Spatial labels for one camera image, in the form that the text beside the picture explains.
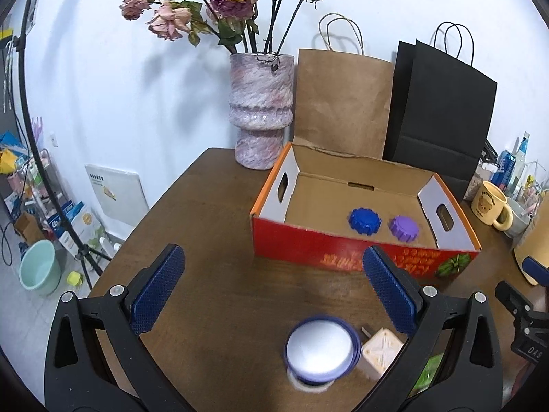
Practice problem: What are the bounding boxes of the blue drink can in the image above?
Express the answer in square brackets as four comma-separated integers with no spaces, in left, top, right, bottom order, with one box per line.
[490,150,517,192]

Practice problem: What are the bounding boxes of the yellow bear mug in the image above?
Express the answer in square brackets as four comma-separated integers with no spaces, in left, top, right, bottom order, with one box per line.
[471,180,513,230]

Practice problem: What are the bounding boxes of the purple gear-shaped cap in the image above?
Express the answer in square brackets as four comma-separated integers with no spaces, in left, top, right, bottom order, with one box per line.
[388,215,419,243]

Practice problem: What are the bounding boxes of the mint green bucket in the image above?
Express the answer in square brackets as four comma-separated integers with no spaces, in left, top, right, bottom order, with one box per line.
[19,239,62,296]

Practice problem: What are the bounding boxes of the cream thermos jug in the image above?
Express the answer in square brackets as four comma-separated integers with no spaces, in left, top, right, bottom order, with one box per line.
[512,189,549,286]

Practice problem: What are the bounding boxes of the black paper bag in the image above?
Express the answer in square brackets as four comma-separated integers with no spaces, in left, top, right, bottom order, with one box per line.
[383,21,498,200]

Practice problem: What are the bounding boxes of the red cardboard box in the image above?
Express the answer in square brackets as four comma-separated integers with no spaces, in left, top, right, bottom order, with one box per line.
[250,141,482,282]

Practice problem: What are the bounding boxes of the clear glass bottle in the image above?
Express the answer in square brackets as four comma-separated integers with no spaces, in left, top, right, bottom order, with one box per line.
[506,132,532,194]

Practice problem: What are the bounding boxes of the cluttered storage shelf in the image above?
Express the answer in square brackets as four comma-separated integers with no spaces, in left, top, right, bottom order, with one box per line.
[0,116,73,224]

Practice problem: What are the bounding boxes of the blue gear-shaped cap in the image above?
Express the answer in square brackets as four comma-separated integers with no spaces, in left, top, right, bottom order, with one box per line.
[348,208,382,236]

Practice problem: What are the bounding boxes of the brown paper bag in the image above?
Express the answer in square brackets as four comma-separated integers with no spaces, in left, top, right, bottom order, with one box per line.
[292,13,394,159]

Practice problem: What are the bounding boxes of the small brown cardboard box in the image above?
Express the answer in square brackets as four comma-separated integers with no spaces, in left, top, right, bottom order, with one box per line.
[13,211,46,245]

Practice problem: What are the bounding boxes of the glass jar with grains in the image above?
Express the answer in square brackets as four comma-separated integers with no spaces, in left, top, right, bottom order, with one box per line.
[465,161,498,200]

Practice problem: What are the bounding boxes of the white plug adapter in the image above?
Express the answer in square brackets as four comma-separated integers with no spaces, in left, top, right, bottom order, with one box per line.
[359,326,406,382]

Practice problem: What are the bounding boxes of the blue and white box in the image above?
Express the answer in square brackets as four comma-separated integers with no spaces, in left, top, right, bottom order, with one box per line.
[47,201,86,241]

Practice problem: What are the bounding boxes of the dried rose bouquet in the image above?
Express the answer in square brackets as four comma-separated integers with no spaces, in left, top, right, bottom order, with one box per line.
[119,0,335,58]

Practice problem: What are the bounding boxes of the black tripod stand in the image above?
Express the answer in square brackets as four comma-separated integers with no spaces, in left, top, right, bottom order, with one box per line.
[0,0,112,290]

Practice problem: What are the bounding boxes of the grey cup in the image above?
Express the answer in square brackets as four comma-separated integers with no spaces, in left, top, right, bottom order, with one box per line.
[504,197,535,238]

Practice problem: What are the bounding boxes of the white box with green print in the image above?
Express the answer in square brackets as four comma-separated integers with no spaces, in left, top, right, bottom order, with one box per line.
[58,206,107,262]

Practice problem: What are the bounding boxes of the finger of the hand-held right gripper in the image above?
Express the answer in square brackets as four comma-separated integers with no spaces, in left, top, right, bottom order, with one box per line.
[521,255,549,286]
[495,280,537,322]

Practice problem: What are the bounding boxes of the white flat board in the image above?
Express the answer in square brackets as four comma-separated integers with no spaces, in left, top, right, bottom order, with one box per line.
[85,163,150,226]

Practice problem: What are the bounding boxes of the blue jar lid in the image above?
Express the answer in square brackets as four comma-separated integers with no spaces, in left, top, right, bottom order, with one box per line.
[285,315,363,386]

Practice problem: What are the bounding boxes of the wire rack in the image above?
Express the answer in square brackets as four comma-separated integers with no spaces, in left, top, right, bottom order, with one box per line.
[521,161,549,207]

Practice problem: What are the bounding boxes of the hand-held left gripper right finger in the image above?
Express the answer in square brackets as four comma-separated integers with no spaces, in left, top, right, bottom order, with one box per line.
[356,246,503,412]

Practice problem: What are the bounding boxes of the grey tape roll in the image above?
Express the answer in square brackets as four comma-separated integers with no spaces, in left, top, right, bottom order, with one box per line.
[287,369,339,393]

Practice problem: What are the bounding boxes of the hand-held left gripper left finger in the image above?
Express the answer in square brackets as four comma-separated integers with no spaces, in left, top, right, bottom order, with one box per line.
[44,244,196,412]

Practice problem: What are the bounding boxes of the pink marbled vase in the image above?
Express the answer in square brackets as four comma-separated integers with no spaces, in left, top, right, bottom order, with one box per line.
[229,53,296,170]

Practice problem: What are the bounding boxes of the green spray bottle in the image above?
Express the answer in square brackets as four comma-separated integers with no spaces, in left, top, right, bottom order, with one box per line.
[407,352,447,398]

